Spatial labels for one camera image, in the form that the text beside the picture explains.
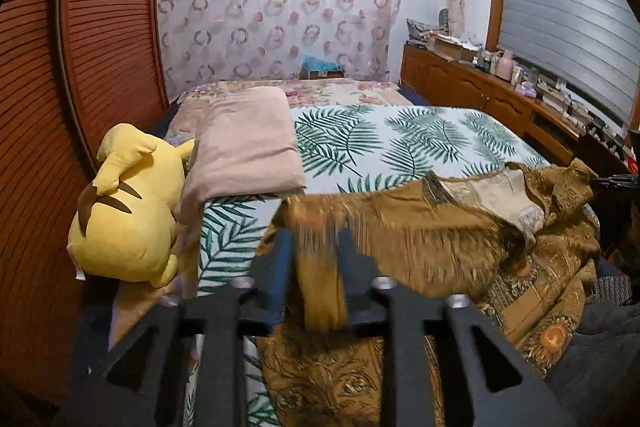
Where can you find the circle-patterned sheer curtain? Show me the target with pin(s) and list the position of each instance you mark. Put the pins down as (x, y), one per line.
(209, 40)

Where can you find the brown gold patterned garment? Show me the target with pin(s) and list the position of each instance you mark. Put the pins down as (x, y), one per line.
(521, 242)

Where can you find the wooden low cabinet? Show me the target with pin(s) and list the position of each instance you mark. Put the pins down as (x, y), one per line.
(442, 82)

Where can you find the grey window roller blind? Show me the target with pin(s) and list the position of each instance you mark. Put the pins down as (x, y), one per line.
(592, 44)

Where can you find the pink bottle on cabinet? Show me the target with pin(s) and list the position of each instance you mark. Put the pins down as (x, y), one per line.
(504, 67)

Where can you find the brown louvered wardrobe door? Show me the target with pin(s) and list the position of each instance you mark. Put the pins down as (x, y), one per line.
(70, 70)

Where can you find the yellow Pikachu plush toy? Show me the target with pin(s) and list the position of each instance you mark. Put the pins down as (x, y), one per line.
(124, 226)

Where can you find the white green leaf-print blanket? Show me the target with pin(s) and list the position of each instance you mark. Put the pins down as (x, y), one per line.
(357, 149)

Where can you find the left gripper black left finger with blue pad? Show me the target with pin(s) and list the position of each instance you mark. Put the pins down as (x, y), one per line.
(142, 380)

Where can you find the cardboard box on cabinet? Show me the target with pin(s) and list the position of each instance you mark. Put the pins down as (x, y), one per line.
(456, 51)

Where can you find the blue cloth in box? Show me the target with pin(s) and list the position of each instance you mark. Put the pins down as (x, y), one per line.
(313, 68)

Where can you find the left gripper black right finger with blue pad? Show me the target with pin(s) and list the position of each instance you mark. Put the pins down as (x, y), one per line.
(440, 349)

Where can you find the floral pink bedspread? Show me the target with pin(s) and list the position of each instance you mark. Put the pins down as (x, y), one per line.
(192, 104)

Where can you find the pink folded blanket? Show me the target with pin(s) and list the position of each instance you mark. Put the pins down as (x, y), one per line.
(245, 145)

